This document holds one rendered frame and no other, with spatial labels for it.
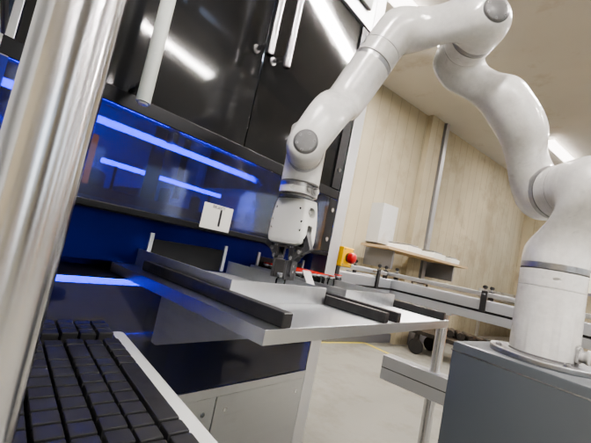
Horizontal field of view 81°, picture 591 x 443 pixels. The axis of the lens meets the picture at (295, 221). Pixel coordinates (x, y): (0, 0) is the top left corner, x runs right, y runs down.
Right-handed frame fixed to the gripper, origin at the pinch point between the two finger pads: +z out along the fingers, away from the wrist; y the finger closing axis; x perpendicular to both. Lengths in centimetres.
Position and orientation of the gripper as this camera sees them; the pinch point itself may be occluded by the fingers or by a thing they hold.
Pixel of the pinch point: (283, 268)
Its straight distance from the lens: 74.5
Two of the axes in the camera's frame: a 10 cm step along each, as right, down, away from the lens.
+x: -6.4, -1.9, -7.4
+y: -7.4, -0.8, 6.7
